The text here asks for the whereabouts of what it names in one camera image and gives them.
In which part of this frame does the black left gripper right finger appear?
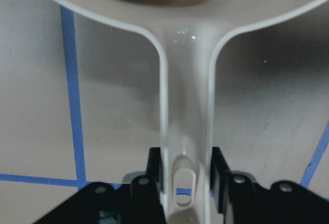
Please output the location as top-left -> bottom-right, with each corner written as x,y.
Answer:
210,147 -> 328,223

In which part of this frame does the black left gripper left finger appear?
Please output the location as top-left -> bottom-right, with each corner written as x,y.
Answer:
36,147 -> 165,223

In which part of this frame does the beige plastic dustpan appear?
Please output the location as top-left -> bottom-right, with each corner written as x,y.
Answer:
54,0 -> 327,223

